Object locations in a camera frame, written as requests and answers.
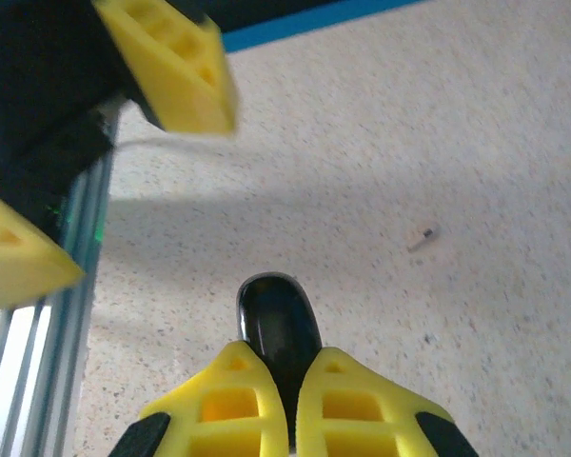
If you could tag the black round earbud charging case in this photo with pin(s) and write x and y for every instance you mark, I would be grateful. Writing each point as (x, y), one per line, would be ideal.
(276, 323)

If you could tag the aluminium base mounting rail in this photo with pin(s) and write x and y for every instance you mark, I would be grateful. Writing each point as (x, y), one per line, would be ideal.
(38, 381)

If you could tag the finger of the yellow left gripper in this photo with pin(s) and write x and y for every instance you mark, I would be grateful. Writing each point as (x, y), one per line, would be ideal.
(185, 71)
(19, 257)

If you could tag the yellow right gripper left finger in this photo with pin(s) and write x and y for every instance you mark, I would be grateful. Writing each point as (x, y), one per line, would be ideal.
(228, 419)

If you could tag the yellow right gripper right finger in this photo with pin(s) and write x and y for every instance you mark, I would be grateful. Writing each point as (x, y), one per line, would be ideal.
(352, 419)

